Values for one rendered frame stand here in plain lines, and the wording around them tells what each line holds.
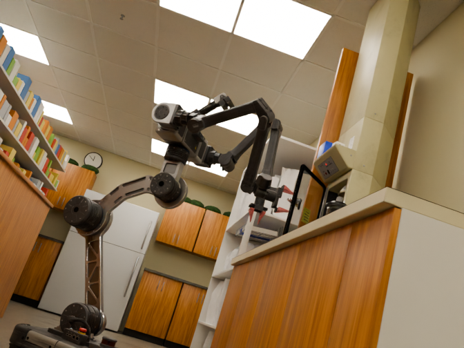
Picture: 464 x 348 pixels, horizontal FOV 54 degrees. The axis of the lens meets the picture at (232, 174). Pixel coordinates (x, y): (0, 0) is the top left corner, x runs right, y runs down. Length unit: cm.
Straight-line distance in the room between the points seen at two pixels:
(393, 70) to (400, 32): 25
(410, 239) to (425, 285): 11
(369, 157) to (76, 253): 529
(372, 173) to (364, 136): 20
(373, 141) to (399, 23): 75
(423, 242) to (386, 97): 149
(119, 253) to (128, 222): 46
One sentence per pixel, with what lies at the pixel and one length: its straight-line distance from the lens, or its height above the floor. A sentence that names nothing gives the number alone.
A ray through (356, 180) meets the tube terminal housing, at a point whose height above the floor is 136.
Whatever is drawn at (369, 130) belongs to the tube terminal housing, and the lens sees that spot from 245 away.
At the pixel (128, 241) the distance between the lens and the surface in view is 696.
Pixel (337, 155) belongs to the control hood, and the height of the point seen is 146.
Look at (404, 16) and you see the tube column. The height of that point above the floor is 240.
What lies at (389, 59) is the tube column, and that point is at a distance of 270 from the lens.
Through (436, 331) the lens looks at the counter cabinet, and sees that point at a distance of 119.
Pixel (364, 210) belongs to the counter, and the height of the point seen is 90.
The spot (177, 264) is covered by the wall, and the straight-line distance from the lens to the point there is 762.
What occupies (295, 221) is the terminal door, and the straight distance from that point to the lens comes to 232.
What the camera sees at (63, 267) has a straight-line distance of 701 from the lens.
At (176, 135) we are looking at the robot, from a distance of 248.
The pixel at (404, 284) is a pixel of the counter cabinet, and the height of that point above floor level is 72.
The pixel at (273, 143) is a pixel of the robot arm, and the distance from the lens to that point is 274.
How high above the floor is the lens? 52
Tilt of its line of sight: 18 degrees up
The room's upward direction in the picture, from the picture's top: 17 degrees clockwise
